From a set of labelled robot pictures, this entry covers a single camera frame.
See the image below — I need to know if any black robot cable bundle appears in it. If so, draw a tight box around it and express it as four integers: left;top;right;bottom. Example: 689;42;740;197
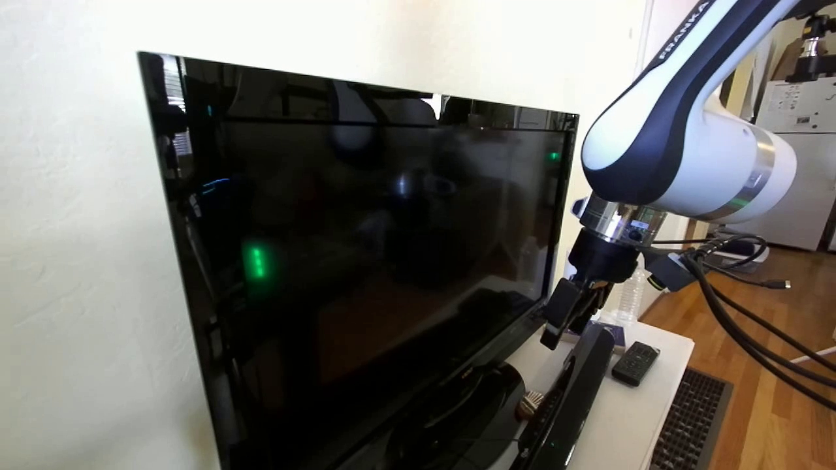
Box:
644;230;836;413

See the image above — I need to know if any black oval television stand base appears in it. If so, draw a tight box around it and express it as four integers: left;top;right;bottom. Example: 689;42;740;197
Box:
382;361;531;470

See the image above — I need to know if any white refrigerator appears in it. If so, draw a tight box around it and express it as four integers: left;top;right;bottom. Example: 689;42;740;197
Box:
722;75;836;255

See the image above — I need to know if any black device on cabinet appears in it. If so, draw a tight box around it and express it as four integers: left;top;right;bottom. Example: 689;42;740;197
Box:
787;9;836;85

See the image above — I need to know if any white table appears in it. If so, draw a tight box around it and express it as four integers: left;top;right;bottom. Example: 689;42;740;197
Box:
491;315;697;470

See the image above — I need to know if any black flat screen television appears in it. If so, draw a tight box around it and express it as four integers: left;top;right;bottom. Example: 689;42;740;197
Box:
137;49;582;470

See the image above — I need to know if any black keyboard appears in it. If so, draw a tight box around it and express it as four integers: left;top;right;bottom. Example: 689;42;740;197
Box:
647;366;736;470

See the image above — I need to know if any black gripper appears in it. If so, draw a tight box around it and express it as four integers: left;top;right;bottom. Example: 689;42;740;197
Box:
539;227;647;351

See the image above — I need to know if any white floor tray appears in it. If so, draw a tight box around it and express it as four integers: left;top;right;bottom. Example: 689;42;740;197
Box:
695;233;773;271

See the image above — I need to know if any black remote control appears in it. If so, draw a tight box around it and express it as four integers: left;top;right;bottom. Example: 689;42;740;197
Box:
608;340;664;389

